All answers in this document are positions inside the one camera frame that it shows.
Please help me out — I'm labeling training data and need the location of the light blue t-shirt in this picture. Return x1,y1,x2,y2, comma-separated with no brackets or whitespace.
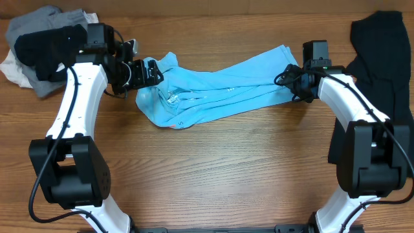
136,45,297,129

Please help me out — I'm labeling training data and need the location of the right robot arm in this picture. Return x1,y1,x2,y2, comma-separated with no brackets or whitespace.
274,40,413,233

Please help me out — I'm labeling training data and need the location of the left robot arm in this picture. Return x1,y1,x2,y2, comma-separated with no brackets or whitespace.
28,23,164,233

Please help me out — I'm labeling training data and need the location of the black garment at right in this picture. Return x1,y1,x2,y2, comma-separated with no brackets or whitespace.
346,11,413,161

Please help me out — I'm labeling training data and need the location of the grey folded garment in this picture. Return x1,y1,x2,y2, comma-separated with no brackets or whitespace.
1,5,98,98

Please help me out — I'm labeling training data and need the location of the white folded garment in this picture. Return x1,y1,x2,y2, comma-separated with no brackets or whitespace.
1,8,99,89

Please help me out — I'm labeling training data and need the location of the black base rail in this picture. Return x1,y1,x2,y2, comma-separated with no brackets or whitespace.
132,224,318,233

